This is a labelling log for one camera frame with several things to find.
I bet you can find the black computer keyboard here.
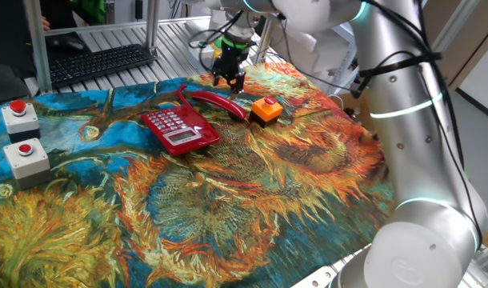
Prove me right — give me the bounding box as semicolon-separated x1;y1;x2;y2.
47;42;157;89

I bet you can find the yellow grey switch box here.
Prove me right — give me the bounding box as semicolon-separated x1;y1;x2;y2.
210;39;224;62

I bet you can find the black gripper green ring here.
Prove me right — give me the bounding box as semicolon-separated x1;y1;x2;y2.
210;36;250;95

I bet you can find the thin aluminium frame post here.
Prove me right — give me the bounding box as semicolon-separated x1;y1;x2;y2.
145;0;161;48

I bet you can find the black looped gripper cable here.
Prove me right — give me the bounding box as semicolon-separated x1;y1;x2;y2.
187;10;269;83

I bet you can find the person's dark clothed torso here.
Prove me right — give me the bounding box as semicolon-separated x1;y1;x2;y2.
39;0;106;29

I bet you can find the sunflower painting tablecloth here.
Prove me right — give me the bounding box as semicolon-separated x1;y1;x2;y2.
0;62;397;288

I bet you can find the brown wooden board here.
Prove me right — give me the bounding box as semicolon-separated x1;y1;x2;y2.
423;0;488;91

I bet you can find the thick aluminium frame post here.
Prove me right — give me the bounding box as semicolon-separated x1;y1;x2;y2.
22;0;54;95

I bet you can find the orange box red mushroom button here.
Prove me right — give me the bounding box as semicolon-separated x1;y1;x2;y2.
249;96;284;129

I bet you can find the grey box large red button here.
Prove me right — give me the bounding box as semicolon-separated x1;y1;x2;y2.
1;99;42;144

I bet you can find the black computer mouse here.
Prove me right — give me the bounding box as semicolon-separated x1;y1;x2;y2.
51;35;86;51

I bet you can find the black monitor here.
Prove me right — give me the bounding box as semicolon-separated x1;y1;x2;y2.
0;0;39;107

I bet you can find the red telephone handset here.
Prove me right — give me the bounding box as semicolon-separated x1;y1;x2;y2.
190;90;249;121

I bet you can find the grey box small red button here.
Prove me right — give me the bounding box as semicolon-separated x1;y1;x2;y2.
2;138;53;190

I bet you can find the red telephone base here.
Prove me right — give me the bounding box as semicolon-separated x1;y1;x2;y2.
140;104;221;157

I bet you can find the white box green button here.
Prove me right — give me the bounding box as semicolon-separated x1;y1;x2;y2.
186;39;214;68

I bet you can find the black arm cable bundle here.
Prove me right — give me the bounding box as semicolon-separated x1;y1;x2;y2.
279;0;485;249

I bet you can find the brown cardboard box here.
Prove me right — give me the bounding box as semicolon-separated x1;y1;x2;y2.
339;92;379;137

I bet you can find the slanted aluminium frame bar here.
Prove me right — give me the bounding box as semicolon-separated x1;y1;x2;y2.
431;0;469;51

